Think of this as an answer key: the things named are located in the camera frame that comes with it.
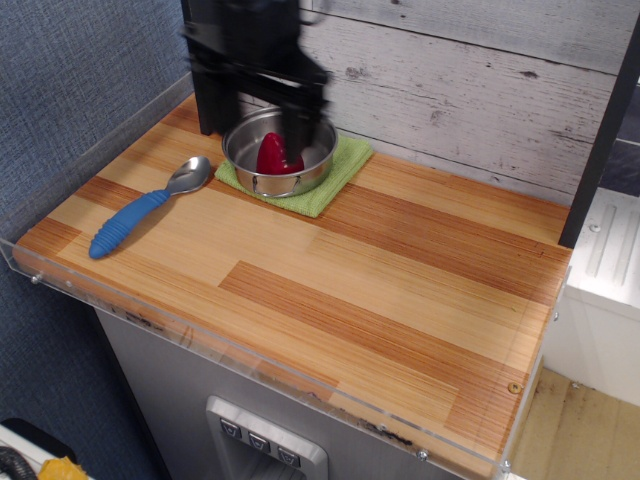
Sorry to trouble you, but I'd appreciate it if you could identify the grey toy fridge cabinet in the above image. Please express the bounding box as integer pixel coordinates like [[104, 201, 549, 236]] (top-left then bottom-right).
[[98, 312, 455, 479]]

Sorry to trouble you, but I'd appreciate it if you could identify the white side cabinet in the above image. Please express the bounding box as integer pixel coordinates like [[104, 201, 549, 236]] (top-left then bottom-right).
[[542, 188, 639, 405]]

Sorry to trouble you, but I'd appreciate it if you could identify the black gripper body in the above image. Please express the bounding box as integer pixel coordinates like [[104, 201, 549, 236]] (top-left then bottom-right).
[[179, 0, 334, 114]]

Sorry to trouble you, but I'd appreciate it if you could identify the black left post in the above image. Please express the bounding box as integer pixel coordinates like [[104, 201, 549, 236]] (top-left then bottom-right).
[[181, 1, 240, 135]]

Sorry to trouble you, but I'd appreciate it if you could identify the red pepper toy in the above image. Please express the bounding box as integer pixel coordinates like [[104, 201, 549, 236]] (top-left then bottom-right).
[[256, 132, 305, 175]]

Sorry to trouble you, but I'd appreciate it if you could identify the black right post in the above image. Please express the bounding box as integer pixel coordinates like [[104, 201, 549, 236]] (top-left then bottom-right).
[[558, 19, 639, 248]]

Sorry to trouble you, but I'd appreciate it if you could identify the blue handled metal spoon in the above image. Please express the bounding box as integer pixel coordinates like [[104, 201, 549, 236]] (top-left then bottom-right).
[[88, 156, 211, 260]]

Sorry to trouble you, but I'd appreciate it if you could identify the black post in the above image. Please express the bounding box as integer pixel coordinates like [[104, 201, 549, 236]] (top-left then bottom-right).
[[558, 19, 639, 248], [181, 1, 240, 135]]

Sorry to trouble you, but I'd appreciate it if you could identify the clear acrylic guard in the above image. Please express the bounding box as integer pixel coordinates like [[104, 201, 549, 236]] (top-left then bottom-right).
[[9, 79, 570, 479]]

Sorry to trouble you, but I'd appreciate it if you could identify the green cloth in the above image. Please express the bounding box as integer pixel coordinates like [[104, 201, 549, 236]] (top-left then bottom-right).
[[215, 135, 373, 218]]

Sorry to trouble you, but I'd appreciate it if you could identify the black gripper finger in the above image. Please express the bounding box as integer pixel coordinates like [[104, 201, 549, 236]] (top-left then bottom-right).
[[279, 99, 328, 165], [192, 63, 241, 133]]

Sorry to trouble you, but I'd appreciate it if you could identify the silver dispenser panel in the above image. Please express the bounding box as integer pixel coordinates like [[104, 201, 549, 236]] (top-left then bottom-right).
[[206, 395, 329, 479]]

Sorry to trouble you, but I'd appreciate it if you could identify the black cable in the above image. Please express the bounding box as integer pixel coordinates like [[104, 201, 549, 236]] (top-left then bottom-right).
[[0, 447, 39, 480]]

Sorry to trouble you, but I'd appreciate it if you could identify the steel pot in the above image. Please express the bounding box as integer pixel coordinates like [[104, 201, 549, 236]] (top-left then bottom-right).
[[222, 107, 338, 198]]

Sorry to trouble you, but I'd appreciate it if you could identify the yellow tape object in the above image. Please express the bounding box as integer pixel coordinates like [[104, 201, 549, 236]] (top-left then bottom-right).
[[37, 457, 90, 480]]

